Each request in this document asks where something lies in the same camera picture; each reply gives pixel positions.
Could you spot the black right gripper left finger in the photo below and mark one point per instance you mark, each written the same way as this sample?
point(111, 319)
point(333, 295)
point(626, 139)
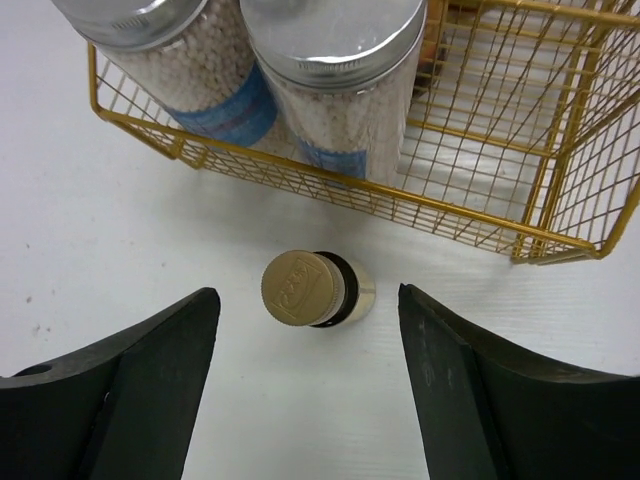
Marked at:
point(123, 407)

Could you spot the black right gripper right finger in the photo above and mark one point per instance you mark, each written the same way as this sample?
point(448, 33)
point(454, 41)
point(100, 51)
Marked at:
point(490, 409)

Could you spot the spice jar silver lid blue label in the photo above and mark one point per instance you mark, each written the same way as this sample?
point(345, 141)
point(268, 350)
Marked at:
point(342, 73)

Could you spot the small yellow label bottle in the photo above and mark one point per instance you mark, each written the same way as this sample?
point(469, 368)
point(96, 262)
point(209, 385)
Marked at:
point(316, 289)

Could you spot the gold wire basket rack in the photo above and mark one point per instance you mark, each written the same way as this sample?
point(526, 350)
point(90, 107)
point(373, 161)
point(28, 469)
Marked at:
point(526, 143)

